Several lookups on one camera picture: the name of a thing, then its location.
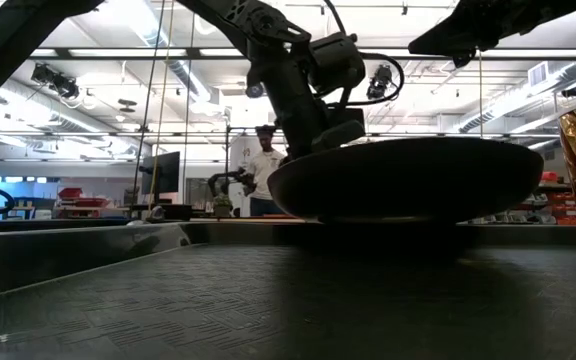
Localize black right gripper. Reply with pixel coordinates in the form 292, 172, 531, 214
408, 0, 534, 69

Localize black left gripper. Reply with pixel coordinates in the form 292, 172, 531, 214
247, 42, 367, 166

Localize black round plate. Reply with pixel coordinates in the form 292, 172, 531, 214
266, 137, 545, 225

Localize black textured serving tray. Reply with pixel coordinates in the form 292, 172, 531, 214
0, 219, 576, 360

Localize person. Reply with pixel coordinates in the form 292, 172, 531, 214
240, 124, 288, 217

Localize small background potted plant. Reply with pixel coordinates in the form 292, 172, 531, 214
212, 195, 233, 219

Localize black computer monitor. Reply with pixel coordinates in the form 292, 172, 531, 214
140, 151, 182, 196

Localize grey rounded object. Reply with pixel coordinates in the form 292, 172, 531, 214
146, 205, 168, 224

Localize shelf with orange bins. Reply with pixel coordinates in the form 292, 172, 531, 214
515, 171, 576, 226

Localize red storage bins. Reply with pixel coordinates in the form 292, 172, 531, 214
56, 187, 112, 209

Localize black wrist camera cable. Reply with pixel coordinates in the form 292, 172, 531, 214
323, 0, 406, 107

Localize black overhead camera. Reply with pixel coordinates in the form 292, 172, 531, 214
366, 63, 395, 101

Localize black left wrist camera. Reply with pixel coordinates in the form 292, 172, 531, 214
307, 32, 367, 96

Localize thin yellow hanging cable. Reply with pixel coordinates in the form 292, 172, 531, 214
147, 0, 175, 210

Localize black overhead frame beam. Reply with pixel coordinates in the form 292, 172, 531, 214
27, 46, 576, 61

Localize thin black hanging cable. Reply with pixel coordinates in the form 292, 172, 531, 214
131, 0, 168, 211

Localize black ceiling camera cluster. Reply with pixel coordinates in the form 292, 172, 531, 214
30, 62, 82, 101

